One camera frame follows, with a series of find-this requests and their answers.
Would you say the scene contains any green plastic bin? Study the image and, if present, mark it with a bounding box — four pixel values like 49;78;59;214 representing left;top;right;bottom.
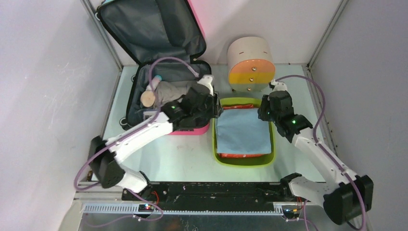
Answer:
212;97;276;167

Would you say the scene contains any pink and teal kids suitcase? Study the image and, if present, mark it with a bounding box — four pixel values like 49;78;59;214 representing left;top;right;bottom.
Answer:
96;0;212;130

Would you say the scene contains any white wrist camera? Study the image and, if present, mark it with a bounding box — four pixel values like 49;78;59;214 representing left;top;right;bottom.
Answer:
268;79;288;92
197;75;214;96

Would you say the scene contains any grey ribbed garment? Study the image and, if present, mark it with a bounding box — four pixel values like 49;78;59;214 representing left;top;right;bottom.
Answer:
153;81;196;108

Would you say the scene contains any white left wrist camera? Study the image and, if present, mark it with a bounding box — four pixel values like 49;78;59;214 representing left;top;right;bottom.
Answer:
197;75;214;96

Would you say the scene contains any light blue garment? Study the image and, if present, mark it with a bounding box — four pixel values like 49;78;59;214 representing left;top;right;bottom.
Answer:
215;108;272;155

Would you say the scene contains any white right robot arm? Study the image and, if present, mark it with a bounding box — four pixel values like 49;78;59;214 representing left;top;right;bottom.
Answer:
258;90;374;225

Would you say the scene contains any beige orange round storage box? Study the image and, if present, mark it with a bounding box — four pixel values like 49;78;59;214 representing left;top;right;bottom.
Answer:
227;36;276;92

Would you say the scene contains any pink tube with teal cap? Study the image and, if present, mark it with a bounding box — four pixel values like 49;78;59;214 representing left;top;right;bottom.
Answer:
146;75;162;91

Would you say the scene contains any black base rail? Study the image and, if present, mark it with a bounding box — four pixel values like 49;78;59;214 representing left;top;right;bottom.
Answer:
142;181;304;212

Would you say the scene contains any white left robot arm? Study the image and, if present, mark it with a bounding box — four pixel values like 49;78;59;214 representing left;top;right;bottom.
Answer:
89;85;222;201

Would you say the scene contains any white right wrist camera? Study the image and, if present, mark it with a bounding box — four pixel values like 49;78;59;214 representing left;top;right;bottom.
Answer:
268;79;288;92

